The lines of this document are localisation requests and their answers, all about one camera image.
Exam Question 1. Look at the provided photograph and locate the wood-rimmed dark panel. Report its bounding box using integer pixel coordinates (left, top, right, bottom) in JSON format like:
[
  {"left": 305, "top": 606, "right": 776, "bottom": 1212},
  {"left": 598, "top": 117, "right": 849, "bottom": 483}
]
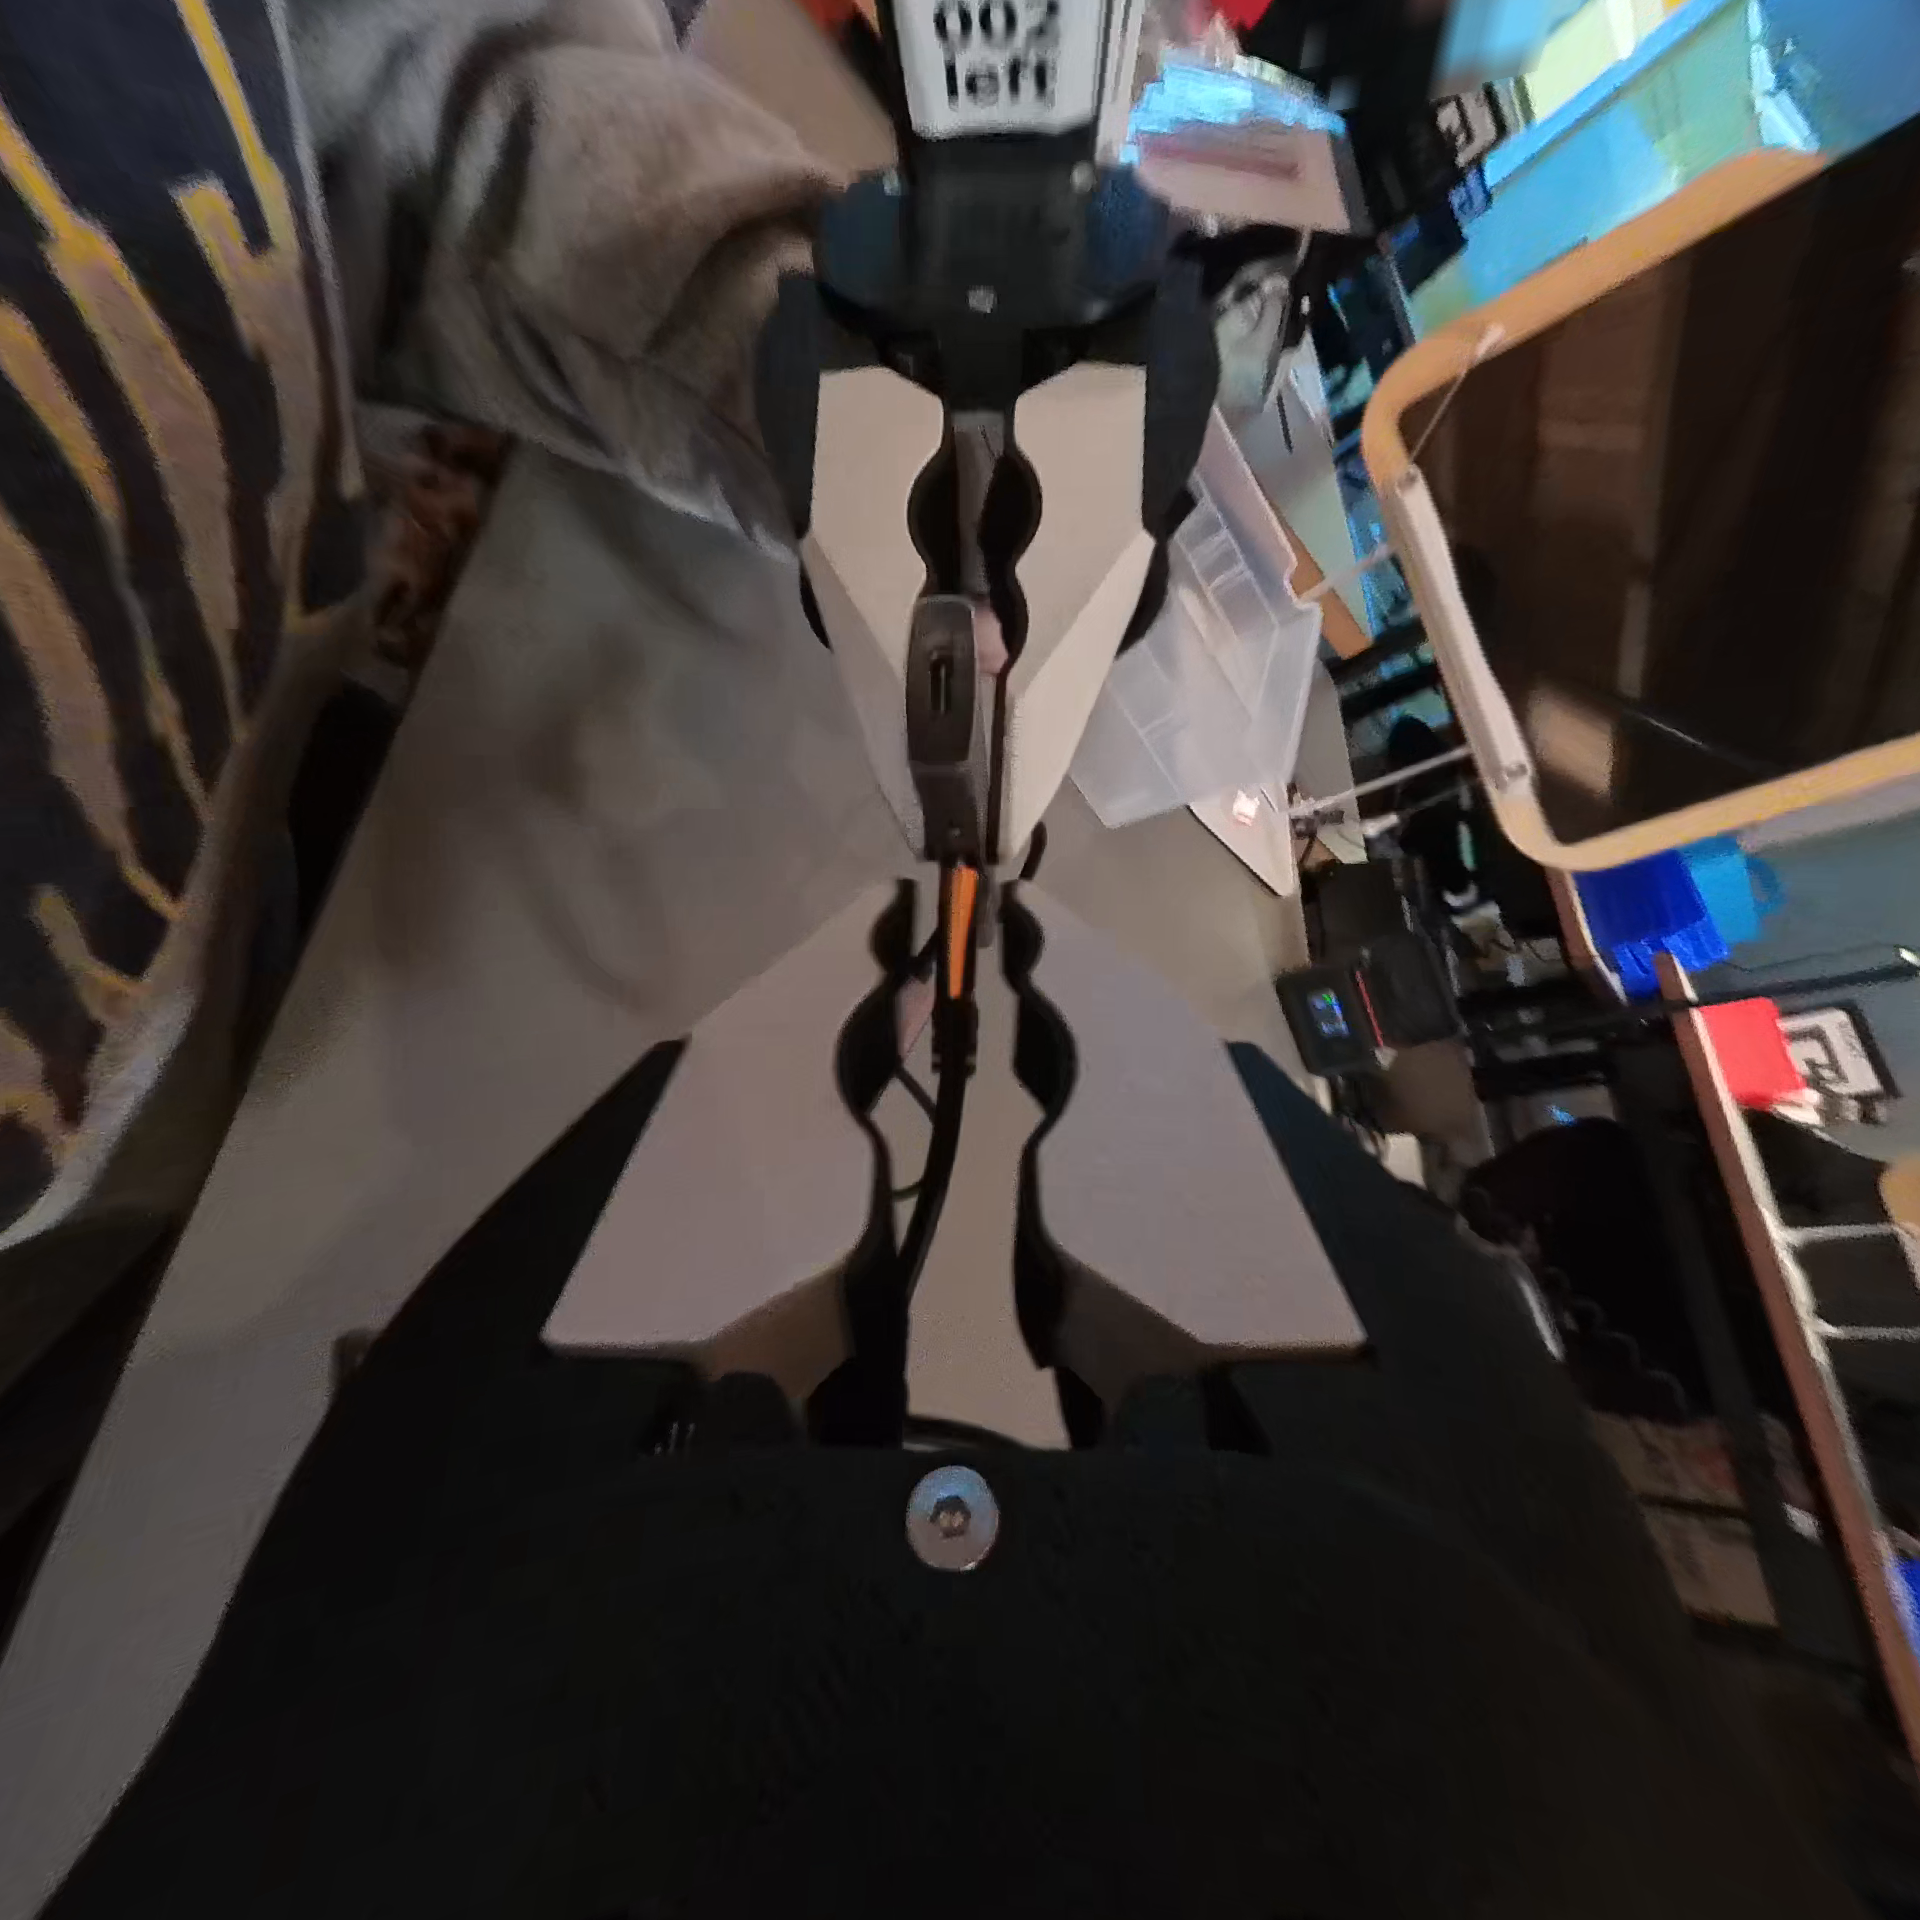
[{"left": 1360, "top": 141, "right": 1920, "bottom": 874}]

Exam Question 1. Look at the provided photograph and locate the blue shelf unit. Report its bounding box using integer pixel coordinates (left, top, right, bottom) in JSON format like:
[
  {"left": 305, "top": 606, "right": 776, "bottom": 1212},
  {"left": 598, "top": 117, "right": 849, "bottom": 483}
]
[{"left": 1409, "top": 0, "right": 1920, "bottom": 336}]

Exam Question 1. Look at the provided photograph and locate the dark blue patterned cloth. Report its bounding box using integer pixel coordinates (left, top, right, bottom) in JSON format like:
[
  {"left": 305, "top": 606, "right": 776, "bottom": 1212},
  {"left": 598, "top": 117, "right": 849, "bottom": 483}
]
[{"left": 0, "top": 0, "right": 374, "bottom": 1256}]

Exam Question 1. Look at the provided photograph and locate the person's left forearm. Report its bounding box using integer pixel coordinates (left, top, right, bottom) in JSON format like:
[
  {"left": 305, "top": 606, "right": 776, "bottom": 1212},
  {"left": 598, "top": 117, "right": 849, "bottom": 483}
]
[{"left": 291, "top": 0, "right": 900, "bottom": 562}]

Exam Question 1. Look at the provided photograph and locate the small red box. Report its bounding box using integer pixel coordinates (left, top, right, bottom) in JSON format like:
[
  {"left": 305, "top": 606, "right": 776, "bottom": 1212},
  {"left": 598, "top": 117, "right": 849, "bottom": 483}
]
[{"left": 1689, "top": 997, "right": 1816, "bottom": 1112}]

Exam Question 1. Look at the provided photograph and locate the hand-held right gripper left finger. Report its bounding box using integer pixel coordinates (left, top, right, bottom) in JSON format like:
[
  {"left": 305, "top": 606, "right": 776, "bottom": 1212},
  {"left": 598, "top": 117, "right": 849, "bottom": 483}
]
[{"left": 543, "top": 879, "right": 913, "bottom": 1445}]

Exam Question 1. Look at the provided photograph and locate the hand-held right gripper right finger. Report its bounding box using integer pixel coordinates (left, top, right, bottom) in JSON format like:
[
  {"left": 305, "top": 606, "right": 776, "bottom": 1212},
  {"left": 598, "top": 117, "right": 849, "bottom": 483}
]
[{"left": 994, "top": 881, "right": 1367, "bottom": 1445}]

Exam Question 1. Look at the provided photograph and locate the small black display device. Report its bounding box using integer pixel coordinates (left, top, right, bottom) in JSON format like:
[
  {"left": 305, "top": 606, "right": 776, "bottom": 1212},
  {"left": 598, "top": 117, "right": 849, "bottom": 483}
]
[{"left": 1275, "top": 935, "right": 1466, "bottom": 1078}]

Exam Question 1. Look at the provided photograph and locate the black white marker tag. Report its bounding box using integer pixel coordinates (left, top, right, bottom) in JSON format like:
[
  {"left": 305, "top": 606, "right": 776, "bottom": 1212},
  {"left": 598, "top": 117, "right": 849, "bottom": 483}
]
[{"left": 1778, "top": 1004, "right": 1903, "bottom": 1127}]

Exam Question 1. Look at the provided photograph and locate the clear plastic storage box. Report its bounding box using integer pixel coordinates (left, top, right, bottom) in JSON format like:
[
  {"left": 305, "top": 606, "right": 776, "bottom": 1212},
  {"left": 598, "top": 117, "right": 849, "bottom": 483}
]
[{"left": 1065, "top": 404, "right": 1338, "bottom": 832}]

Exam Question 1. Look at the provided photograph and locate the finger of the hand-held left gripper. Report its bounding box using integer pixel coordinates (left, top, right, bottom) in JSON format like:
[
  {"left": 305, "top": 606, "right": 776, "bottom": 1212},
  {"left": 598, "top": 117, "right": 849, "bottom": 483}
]
[
  {"left": 988, "top": 365, "right": 1164, "bottom": 879},
  {"left": 799, "top": 365, "right": 954, "bottom": 859}
]

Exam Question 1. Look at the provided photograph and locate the white mounting bracket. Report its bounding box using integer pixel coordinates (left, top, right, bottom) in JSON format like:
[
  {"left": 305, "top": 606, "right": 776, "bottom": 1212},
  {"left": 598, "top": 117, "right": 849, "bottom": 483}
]
[{"left": 1387, "top": 465, "right": 1536, "bottom": 796}]

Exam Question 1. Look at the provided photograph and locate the blue plastic object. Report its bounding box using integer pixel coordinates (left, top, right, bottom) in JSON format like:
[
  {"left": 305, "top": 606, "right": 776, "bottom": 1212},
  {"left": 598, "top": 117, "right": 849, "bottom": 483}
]
[{"left": 1575, "top": 829, "right": 1789, "bottom": 998}]

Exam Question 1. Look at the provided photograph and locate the black cable with orange plugs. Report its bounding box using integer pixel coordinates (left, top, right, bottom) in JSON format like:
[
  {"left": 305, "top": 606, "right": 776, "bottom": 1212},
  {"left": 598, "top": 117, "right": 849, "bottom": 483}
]
[{"left": 871, "top": 859, "right": 1035, "bottom": 1449}]

